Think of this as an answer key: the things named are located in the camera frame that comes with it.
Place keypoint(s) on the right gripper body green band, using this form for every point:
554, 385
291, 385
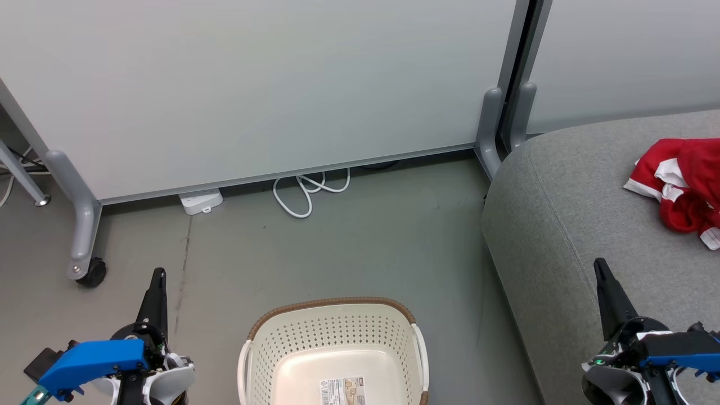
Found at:
610, 382

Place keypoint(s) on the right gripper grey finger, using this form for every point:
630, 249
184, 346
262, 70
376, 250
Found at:
613, 306

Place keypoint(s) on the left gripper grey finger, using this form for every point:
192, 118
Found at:
156, 304

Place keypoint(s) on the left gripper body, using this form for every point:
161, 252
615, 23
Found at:
169, 382

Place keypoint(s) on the red clothing with white trim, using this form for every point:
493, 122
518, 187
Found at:
697, 169

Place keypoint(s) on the cream laundry basket brown rim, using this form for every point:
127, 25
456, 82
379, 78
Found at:
337, 337

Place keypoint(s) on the black caster wheel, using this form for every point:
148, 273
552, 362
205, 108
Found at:
93, 274

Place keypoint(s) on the grey fabric sofa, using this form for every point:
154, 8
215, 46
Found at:
562, 225

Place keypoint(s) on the grey partition foot with caster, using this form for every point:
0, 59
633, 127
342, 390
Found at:
84, 225

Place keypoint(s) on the white power strip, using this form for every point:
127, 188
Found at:
199, 201

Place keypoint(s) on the paper label sticker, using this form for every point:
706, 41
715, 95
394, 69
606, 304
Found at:
342, 392

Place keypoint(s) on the grey metal stand leg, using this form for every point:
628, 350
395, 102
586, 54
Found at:
22, 171

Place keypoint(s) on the wide white partition panel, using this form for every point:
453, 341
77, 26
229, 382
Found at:
253, 84

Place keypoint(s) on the white partition panel behind sofa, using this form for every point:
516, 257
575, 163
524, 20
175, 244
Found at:
630, 56

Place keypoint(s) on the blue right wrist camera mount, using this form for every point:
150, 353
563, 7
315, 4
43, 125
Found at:
680, 346

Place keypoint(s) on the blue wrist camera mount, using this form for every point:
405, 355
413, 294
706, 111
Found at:
680, 346
90, 363

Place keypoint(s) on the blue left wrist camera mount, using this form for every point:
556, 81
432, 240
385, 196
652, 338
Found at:
90, 363

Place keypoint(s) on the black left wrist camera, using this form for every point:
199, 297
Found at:
42, 360

